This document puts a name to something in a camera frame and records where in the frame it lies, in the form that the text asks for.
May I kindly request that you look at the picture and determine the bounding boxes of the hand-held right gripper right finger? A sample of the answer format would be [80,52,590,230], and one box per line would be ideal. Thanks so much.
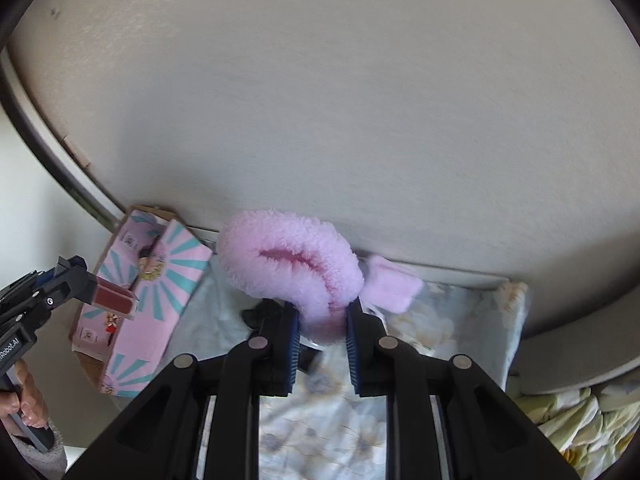
[345,299,582,480]

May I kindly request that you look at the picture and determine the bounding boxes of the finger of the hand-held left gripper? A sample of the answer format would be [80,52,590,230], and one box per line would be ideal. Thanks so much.
[0,255,88,302]
[0,265,99,332]

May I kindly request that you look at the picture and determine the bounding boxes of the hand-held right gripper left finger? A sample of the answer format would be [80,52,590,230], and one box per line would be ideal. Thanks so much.
[62,301,302,480]

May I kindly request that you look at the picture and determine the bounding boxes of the maroon small box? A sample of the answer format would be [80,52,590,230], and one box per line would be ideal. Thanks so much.
[93,275,139,322]

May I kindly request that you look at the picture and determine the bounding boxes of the pink printed cardboard box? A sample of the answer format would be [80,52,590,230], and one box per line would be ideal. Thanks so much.
[69,204,217,400]

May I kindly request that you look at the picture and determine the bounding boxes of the person's left forearm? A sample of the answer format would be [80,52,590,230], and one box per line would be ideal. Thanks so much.
[9,422,69,480]

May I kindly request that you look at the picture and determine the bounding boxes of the person's left hand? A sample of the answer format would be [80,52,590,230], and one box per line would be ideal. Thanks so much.
[0,359,51,430]

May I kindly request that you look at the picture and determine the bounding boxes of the pale blue floral bedsheet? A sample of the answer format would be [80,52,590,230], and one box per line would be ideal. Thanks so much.
[165,252,531,480]

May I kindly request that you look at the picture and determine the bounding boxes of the yellow green floral quilt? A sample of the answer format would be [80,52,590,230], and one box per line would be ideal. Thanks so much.
[505,379,632,480]

